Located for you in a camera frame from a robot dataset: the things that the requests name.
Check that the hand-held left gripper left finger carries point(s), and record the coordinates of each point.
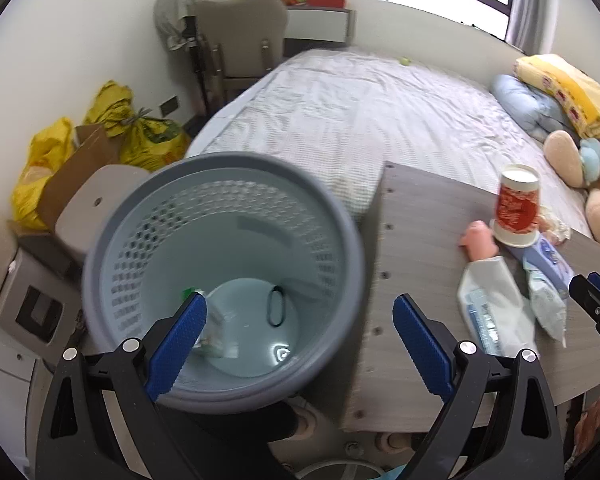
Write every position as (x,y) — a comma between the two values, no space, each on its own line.
(177,345)

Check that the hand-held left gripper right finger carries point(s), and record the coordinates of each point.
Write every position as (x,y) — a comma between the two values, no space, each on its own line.
(422,345)

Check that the white plastic packet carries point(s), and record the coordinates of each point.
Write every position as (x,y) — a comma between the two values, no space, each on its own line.
(545,305)

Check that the clear plastic wrapper green print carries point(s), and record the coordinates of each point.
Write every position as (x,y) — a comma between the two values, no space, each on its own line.
(220,330)

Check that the blue and white tube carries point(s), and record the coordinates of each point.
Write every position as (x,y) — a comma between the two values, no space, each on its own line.
(550,260)

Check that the beige tissue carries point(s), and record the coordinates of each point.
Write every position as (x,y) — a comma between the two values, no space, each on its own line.
(555,227)

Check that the red and white paper cup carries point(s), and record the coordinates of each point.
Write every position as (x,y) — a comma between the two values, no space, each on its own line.
(515,210)

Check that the grey-blue plastic waste basket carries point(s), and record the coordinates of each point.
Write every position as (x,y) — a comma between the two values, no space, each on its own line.
(130,220)

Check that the grey wood-grain table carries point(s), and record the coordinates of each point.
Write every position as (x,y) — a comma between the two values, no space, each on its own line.
(420,240)

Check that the blue plush toy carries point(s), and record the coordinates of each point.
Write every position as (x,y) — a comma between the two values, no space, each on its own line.
(591,155)

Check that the beige plush toy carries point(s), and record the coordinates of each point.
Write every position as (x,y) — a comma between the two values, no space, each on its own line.
(562,157)

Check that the grey plastic stool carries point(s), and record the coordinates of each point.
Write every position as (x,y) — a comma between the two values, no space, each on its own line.
(100,200)

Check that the yellow bag with green print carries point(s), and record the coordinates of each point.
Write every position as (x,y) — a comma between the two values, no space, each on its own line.
(152,142)

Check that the light blue pillow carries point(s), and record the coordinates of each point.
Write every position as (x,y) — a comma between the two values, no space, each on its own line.
(520,100)

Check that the brown cardboard box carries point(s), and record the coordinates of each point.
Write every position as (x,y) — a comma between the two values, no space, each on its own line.
(80,160)

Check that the yellow folded quilt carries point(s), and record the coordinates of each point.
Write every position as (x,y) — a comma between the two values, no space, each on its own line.
(570,85)

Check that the plain yellow plastic bag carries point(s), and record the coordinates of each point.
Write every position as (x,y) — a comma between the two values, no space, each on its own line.
(37,175)

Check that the bed with checked sheet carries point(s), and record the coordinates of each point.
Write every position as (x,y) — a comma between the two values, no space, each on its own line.
(355,110)

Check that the crumpled yellow plastic bag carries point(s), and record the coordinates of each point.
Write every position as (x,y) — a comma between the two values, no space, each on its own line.
(110,105)

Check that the grey curtain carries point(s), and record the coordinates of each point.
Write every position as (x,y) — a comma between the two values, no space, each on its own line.
(530,5)

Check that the beige upholstered chair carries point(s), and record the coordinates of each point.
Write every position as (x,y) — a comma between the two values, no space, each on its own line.
(240,30)

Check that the white and grey desk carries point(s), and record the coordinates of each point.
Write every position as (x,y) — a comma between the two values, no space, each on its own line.
(320,25)

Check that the grey cloth on chair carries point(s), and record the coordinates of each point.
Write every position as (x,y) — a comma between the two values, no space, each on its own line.
(180,0)

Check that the red flat box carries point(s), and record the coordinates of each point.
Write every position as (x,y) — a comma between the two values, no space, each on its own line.
(325,2)

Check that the dark wall outlet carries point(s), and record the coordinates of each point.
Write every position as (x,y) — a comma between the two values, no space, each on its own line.
(169,106)

